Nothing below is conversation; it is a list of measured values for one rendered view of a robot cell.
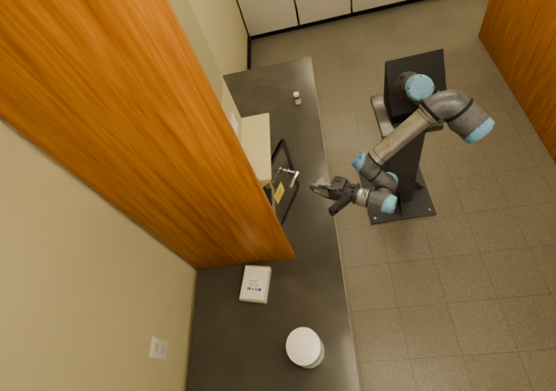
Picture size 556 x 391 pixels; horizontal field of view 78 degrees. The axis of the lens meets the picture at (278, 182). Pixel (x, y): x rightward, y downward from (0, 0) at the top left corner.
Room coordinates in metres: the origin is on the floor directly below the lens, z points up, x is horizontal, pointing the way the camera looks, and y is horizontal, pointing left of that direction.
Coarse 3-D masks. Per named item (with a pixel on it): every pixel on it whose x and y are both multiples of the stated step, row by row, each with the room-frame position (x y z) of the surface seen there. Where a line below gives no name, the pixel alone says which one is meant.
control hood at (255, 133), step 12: (252, 120) 1.00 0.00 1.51; (264, 120) 0.97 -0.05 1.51; (252, 132) 0.94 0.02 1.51; (264, 132) 0.91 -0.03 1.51; (252, 144) 0.88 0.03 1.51; (264, 144) 0.86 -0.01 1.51; (252, 156) 0.82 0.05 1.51; (264, 156) 0.80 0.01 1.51; (252, 168) 0.77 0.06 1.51; (264, 168) 0.75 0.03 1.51; (264, 180) 0.71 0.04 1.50
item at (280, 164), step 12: (276, 156) 0.89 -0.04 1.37; (288, 156) 0.95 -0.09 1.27; (276, 168) 0.87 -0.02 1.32; (288, 168) 0.93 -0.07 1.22; (276, 180) 0.85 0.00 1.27; (288, 180) 0.91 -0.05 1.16; (288, 192) 0.88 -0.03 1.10; (276, 204) 0.81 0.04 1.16; (288, 204) 0.86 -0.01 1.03; (276, 216) 0.79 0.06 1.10
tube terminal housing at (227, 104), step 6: (228, 90) 1.04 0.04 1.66; (228, 96) 1.01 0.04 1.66; (222, 102) 0.93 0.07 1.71; (228, 102) 0.98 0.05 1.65; (228, 108) 0.96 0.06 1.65; (234, 108) 1.01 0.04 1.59; (228, 114) 0.93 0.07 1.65; (234, 114) 0.98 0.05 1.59; (228, 120) 0.91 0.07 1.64; (240, 120) 1.02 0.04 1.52; (240, 126) 0.98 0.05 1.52; (240, 132) 0.96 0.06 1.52; (240, 138) 0.93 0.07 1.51
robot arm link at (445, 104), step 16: (432, 96) 0.78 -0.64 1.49; (448, 96) 0.74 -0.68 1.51; (464, 96) 0.71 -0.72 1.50; (416, 112) 0.77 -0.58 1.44; (432, 112) 0.72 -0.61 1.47; (448, 112) 0.70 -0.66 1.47; (400, 128) 0.76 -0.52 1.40; (416, 128) 0.73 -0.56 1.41; (384, 144) 0.76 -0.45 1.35; (400, 144) 0.72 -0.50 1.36; (352, 160) 0.79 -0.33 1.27; (368, 160) 0.75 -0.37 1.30; (384, 160) 0.72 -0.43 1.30; (368, 176) 0.71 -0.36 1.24
